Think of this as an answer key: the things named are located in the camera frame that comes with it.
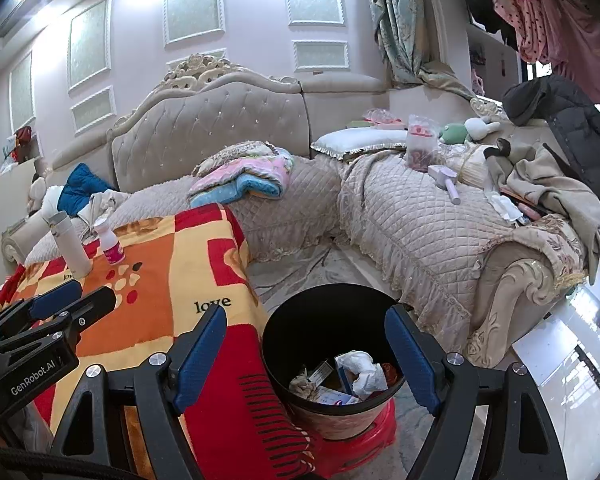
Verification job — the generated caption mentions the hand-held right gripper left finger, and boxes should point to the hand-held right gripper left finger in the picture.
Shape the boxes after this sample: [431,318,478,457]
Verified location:
[52,304,228,480]

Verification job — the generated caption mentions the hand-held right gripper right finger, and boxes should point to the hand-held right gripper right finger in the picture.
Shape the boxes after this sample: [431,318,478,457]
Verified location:
[384,304,568,480]

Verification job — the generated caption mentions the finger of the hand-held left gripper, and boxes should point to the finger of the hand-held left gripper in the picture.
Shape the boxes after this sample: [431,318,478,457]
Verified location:
[0,286,118,362]
[0,279,84,342]

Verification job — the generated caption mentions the white paper towel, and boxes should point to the white paper towel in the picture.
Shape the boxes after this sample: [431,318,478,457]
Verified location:
[335,351,388,396]

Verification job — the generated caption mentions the white blue striped medicine box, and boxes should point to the white blue striped medicine box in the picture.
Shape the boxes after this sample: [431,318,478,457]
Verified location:
[307,360,338,386]

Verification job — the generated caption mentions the black trash bin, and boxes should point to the black trash bin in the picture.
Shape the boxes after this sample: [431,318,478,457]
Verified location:
[261,284,408,443]

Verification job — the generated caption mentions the white thermos bottle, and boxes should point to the white thermos bottle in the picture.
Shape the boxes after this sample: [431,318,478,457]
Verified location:
[46,211,92,278]

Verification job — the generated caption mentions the white pill bottle pink label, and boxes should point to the white pill bottle pink label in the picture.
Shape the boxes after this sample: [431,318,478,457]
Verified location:
[94,217,127,265]

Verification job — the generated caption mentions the orange yellow red printed blanket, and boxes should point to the orange yellow red printed blanket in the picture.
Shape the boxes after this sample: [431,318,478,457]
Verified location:
[0,204,326,480]

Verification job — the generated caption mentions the red plastic stool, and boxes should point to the red plastic stool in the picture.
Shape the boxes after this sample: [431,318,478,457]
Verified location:
[307,400,398,478]

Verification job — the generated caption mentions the beige crumpled cloth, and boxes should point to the beige crumpled cloth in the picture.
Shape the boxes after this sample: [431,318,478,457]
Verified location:
[77,191,131,231]

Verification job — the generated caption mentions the blue garment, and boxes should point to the blue garment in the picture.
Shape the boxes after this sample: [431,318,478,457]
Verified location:
[57,162,113,216]

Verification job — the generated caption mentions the beige quilted sofa cover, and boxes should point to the beige quilted sofa cover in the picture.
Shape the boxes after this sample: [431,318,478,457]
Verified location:
[337,145,588,356]
[120,160,342,262]

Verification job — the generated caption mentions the white tissues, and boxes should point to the white tissues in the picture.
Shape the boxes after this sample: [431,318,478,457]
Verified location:
[490,194,523,223]

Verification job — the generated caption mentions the folded pink blue blanket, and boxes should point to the folded pink blue blanket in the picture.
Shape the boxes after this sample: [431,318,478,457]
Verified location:
[187,155,296,208]

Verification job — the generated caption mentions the white lint roller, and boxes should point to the white lint roller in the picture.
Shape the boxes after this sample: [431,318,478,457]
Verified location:
[427,164,462,206]

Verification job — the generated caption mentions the clear bag red contents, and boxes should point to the clear bag red contents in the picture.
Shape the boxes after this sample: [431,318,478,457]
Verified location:
[404,115,441,171]

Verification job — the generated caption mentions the beige coat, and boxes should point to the beige coat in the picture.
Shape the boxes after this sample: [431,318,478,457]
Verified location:
[485,145,600,286]

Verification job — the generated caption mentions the white pillow gold fringe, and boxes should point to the white pillow gold fringe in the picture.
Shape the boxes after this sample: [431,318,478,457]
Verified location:
[311,127,411,161]

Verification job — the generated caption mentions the beige tufted sofa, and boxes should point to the beige tufted sofa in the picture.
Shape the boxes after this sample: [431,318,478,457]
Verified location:
[0,52,600,366]

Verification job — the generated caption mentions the green plush toy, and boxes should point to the green plush toy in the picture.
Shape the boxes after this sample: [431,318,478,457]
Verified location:
[440,122,471,144]

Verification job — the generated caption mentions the white plush toy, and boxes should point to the white plush toy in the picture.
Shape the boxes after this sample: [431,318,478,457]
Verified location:
[464,116,503,142]

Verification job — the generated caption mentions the pink patterned pouch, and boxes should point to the pink patterned pouch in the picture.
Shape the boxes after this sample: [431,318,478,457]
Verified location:
[365,108,406,128]

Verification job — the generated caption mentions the black padded jacket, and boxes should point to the black padded jacket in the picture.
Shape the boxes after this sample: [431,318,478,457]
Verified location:
[502,75,600,201]

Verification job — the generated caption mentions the pale floral curtain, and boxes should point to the pale floral curtain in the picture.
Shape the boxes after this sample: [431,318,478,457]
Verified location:
[365,0,481,101]

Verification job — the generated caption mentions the pink dotted hanging garment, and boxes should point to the pink dotted hanging garment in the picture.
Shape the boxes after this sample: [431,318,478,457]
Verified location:
[487,0,600,103]

